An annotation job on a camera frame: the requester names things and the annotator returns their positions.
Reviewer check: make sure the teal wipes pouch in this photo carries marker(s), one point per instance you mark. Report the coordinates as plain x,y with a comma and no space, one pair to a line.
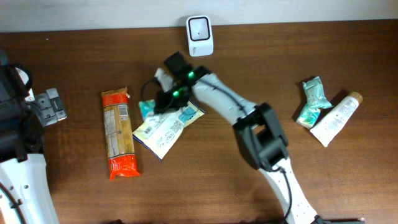
314,92

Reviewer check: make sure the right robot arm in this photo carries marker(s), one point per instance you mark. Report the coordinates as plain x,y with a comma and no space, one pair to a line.
261,140

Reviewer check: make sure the small teal tissue pack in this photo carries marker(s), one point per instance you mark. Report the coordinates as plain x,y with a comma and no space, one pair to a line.
308,117
147,109

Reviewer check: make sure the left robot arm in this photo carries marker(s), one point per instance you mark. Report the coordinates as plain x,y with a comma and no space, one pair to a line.
25,194

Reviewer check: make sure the white lotion tube gold cap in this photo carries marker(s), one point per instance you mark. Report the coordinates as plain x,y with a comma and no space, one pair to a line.
331,124

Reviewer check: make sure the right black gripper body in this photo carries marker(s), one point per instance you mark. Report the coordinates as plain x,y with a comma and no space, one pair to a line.
169,102

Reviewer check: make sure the cream wet wipes pack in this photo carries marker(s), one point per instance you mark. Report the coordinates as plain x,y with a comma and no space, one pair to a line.
160,132

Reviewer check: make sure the orange spaghetti package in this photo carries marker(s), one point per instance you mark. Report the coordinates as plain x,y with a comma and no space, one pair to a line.
118,134

